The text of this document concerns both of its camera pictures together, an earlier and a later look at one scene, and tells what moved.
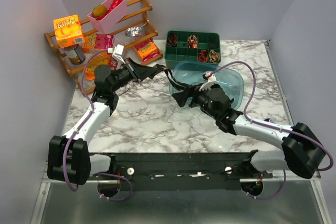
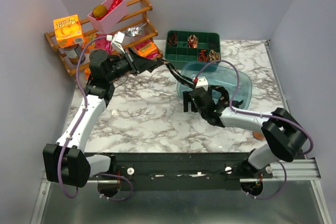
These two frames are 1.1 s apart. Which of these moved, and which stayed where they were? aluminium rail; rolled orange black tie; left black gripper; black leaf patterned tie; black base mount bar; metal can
Moved: left black gripper; black leaf patterned tie
Stayed: rolled orange black tie; black base mount bar; metal can; aluminium rail
